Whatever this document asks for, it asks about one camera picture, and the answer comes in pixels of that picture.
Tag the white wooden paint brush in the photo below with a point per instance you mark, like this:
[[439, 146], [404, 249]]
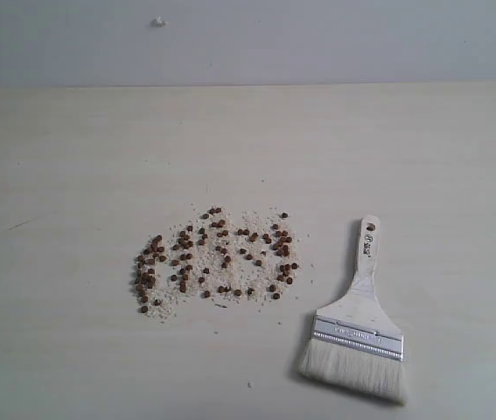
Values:
[[353, 343]]

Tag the pile of brown pellets and grit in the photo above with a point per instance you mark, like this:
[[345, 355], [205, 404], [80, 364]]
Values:
[[222, 257]]

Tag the small white wall blob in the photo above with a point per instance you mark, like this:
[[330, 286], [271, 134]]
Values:
[[158, 22]]

